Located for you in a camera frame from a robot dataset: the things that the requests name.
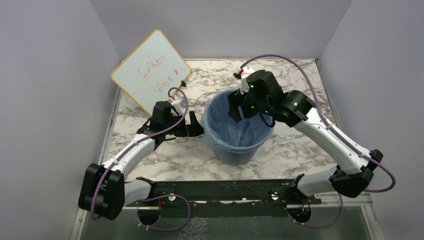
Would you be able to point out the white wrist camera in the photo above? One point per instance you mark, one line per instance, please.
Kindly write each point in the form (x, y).
(242, 74)
(178, 105)

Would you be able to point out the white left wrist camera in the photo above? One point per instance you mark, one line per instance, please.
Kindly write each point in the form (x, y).
(178, 105)

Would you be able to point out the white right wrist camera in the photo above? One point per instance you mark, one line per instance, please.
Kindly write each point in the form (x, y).
(242, 74)

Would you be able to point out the light blue trash bag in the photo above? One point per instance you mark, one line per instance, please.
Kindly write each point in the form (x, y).
(222, 133)

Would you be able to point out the blue plastic trash bin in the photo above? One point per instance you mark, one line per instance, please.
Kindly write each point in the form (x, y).
(235, 156)

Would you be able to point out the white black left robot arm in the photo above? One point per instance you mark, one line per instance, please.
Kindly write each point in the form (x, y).
(105, 189)

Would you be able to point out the yellow-framed whiteboard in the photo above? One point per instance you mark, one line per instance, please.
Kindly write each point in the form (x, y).
(149, 71)

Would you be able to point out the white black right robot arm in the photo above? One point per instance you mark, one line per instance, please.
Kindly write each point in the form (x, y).
(354, 170)

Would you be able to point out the black metal mounting rail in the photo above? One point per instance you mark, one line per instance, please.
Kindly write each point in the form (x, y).
(220, 198)

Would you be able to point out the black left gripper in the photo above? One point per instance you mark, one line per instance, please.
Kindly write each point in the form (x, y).
(193, 129)

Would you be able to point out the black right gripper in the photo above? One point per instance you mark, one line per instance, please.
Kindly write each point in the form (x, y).
(236, 99)

